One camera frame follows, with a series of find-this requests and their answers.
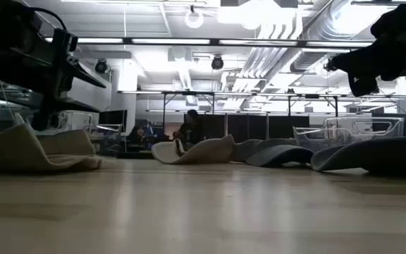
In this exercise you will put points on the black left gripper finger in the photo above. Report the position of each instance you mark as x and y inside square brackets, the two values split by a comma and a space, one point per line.
[72, 104]
[79, 72]

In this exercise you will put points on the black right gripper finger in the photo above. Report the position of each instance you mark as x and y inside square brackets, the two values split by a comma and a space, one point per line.
[362, 86]
[361, 63]

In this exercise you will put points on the black ceiling spotlight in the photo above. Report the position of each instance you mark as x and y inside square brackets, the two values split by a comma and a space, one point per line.
[328, 66]
[101, 66]
[217, 63]

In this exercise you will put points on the clear plastic bin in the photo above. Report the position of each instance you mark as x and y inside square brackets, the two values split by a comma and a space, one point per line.
[330, 130]
[109, 135]

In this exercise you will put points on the dark partition panels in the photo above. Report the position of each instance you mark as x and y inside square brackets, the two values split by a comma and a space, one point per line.
[252, 127]

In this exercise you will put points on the black beam with light strips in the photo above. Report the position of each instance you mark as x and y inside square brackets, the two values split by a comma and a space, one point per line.
[215, 42]

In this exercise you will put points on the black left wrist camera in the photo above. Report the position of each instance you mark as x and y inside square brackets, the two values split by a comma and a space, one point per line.
[67, 40]

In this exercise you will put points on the silver ribbed ventilation duct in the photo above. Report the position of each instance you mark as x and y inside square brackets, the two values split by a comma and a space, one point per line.
[330, 21]

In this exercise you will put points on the background frame with lights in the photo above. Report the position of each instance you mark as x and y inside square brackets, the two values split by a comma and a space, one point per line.
[189, 93]

